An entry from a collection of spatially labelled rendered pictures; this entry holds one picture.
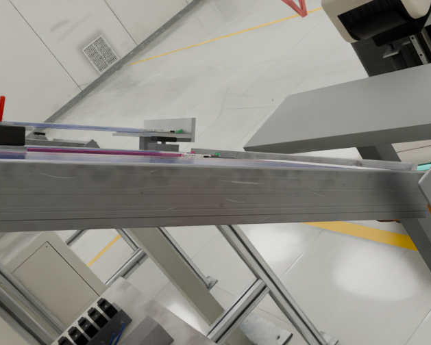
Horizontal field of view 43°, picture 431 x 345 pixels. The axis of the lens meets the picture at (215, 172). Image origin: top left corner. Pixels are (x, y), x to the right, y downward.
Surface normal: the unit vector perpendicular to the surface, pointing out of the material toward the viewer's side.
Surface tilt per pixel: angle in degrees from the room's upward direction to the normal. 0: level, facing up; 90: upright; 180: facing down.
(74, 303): 90
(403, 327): 0
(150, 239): 90
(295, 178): 90
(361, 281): 0
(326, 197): 90
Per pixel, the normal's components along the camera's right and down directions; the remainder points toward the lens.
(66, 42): 0.48, 0.07
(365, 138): -0.58, 0.66
